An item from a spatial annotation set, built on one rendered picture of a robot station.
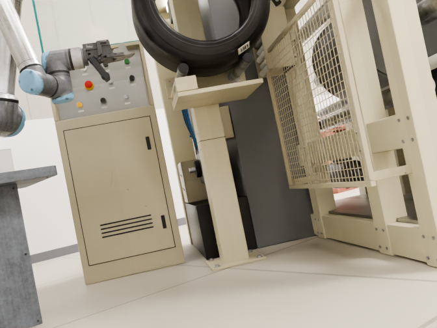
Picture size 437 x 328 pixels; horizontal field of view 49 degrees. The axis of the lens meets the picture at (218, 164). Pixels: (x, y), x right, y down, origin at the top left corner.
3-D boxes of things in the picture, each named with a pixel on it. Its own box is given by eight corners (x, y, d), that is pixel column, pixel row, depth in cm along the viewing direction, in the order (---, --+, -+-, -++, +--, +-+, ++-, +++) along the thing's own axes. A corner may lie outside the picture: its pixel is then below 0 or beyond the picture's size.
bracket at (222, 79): (168, 99, 234) (164, 79, 234) (246, 86, 240) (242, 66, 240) (168, 97, 230) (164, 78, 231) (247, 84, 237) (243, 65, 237)
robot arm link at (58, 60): (47, 79, 202) (42, 56, 203) (77, 74, 204) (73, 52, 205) (41, 72, 193) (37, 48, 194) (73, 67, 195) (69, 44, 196)
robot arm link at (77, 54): (73, 66, 195) (76, 72, 205) (85, 64, 196) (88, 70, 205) (69, 45, 195) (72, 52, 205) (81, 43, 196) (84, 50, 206)
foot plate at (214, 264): (205, 263, 251) (205, 258, 251) (254, 252, 255) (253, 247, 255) (212, 271, 225) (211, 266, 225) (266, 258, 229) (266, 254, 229)
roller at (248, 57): (231, 71, 237) (239, 75, 237) (227, 79, 236) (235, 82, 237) (245, 50, 202) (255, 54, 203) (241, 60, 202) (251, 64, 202)
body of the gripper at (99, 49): (110, 38, 199) (80, 42, 197) (114, 58, 199) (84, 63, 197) (111, 44, 206) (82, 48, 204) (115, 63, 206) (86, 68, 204)
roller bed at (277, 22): (258, 79, 254) (247, 24, 255) (285, 74, 256) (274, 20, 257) (268, 69, 234) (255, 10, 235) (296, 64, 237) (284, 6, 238)
